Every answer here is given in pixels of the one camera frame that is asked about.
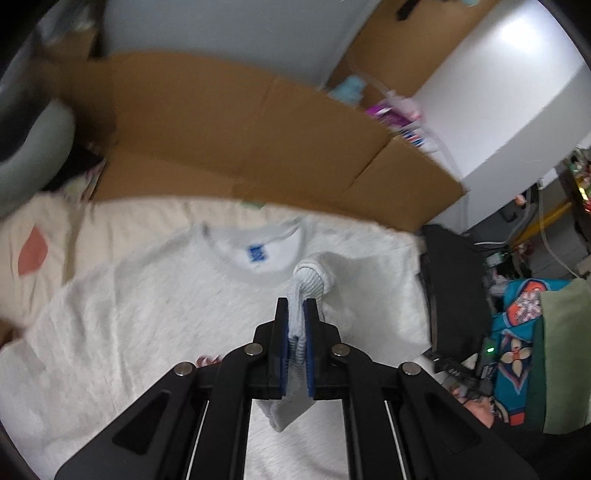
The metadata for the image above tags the person's right forearm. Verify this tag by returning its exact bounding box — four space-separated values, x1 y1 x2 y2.
485 418 591 480

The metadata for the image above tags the white and blue packet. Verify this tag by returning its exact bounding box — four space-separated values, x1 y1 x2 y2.
399 124 428 149

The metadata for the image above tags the brown cardboard sheet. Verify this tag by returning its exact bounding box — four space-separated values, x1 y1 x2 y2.
34 51 472 232

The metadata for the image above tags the bear print bed sheet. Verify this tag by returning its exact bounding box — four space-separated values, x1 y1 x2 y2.
0 194 278 342

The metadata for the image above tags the white sweatshirt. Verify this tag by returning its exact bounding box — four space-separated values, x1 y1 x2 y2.
0 217 432 480

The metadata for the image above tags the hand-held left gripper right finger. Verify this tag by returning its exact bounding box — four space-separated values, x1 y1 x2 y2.
302 298 539 480

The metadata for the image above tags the person's right hand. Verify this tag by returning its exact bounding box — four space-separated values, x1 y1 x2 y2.
450 387 496 428

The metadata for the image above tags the green cloth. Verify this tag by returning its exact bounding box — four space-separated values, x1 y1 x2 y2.
524 277 591 435

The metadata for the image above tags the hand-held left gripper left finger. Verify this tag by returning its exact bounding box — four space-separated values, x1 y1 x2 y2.
54 298 289 480

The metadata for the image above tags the brown cardboard panel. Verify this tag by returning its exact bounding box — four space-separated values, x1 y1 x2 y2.
325 0 500 110

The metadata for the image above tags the yellow bar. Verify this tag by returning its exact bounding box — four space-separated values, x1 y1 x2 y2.
508 203 574 246

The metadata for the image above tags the grey wrapped mattress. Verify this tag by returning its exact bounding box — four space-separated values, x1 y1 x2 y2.
99 0 385 90

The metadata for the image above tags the purple packet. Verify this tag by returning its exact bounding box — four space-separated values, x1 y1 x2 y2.
367 102 399 121

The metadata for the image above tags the grey neck pillow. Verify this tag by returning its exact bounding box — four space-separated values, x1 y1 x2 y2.
0 99 78 227

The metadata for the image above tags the white cabinet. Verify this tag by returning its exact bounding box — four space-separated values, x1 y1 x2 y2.
410 0 591 191

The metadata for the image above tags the black cloth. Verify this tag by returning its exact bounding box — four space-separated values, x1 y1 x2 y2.
418 224 491 365

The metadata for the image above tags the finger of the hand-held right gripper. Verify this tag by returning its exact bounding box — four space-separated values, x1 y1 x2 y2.
429 351 476 376

